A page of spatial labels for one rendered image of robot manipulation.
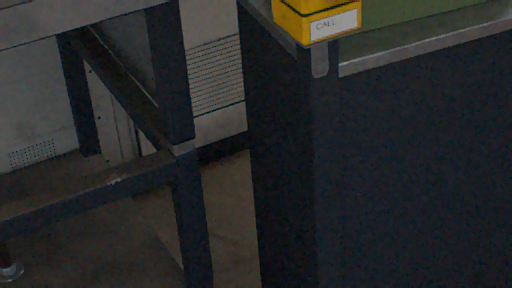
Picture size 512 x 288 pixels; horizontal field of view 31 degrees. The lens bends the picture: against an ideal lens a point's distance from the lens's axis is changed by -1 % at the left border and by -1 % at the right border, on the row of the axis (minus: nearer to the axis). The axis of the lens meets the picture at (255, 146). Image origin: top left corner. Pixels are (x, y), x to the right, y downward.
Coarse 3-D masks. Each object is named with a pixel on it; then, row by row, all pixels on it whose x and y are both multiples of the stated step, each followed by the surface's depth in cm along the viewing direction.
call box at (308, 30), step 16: (272, 0) 110; (288, 0) 106; (304, 0) 103; (320, 0) 104; (336, 0) 105; (352, 0) 106; (272, 16) 111; (288, 16) 107; (304, 16) 104; (320, 16) 105; (336, 16) 106; (352, 16) 107; (288, 32) 109; (304, 32) 105; (320, 32) 106; (336, 32) 107; (352, 32) 109
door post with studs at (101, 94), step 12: (96, 84) 202; (96, 96) 203; (108, 96) 205; (96, 108) 205; (108, 108) 206; (108, 120) 208; (108, 132) 209; (108, 144) 211; (108, 156) 213; (120, 156) 214
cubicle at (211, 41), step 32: (192, 0) 200; (224, 0) 204; (192, 32) 204; (224, 32) 209; (192, 64) 209; (224, 64) 214; (192, 96) 213; (224, 96) 218; (128, 128) 211; (224, 128) 222; (128, 160) 216
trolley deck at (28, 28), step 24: (0, 0) 113; (24, 0) 112; (48, 0) 113; (72, 0) 115; (96, 0) 116; (120, 0) 118; (144, 0) 120; (168, 0) 121; (0, 24) 112; (24, 24) 113; (48, 24) 115; (72, 24) 116; (0, 48) 113
